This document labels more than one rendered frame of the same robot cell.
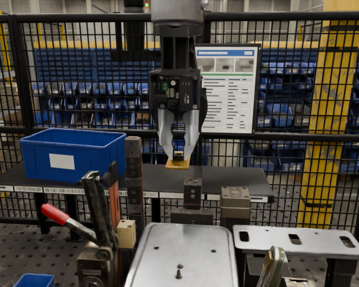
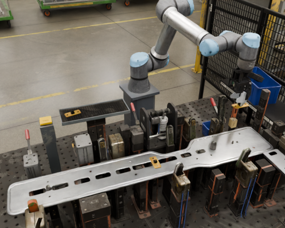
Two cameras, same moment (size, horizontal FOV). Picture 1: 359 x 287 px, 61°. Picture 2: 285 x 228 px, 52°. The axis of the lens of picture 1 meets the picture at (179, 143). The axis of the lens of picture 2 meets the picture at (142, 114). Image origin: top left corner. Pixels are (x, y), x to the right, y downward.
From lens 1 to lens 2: 1.21 m
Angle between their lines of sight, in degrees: 60
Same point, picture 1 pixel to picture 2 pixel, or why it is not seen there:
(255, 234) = (277, 156)
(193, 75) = (236, 83)
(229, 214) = (281, 145)
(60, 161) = not seen: hidden behind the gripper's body
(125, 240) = (230, 124)
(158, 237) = (244, 132)
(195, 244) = (252, 142)
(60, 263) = not seen: hidden behind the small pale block
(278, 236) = not seen: outside the picture
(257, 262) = (264, 162)
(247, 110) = not seen: outside the picture
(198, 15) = (245, 68)
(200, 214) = (273, 138)
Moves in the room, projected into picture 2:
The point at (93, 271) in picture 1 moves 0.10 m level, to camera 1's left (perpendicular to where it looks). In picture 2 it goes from (213, 124) to (203, 116)
